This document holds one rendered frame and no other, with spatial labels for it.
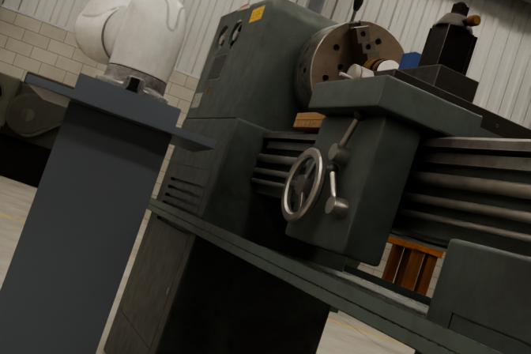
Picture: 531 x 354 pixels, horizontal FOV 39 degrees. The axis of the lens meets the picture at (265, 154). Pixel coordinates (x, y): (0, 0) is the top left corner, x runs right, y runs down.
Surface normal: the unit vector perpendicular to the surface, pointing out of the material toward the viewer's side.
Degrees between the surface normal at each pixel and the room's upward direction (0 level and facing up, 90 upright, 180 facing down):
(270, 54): 90
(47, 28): 90
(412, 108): 90
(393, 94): 90
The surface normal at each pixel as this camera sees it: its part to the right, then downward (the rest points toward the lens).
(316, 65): 0.36, 0.04
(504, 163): -0.88, -0.33
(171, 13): 0.68, -0.19
